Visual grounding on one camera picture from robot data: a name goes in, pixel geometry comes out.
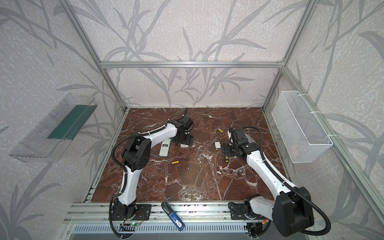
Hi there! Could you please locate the blue black utility knife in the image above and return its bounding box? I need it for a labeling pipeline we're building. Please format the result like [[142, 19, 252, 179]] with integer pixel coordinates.
[[161, 202, 185, 231]]

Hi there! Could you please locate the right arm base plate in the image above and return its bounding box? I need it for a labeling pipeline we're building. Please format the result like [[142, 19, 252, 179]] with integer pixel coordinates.
[[228, 202, 270, 221]]

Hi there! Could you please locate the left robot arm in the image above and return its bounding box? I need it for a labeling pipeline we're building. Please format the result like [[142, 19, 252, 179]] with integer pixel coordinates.
[[111, 115, 194, 217]]

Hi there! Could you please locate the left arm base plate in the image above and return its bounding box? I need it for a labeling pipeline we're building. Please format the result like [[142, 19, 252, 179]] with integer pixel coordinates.
[[109, 204, 152, 221]]

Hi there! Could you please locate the clear plastic wall bin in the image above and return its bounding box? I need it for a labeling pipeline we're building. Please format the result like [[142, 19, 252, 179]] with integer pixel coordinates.
[[9, 94, 98, 163]]

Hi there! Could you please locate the white wire mesh basket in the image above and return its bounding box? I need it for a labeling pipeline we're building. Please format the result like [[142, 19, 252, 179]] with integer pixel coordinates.
[[272, 91, 333, 164]]

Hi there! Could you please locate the white remote red keypad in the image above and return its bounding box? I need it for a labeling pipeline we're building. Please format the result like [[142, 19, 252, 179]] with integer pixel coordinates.
[[159, 139, 171, 157]]

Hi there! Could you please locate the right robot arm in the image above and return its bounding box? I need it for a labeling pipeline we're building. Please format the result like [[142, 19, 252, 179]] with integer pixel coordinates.
[[221, 128, 332, 237]]

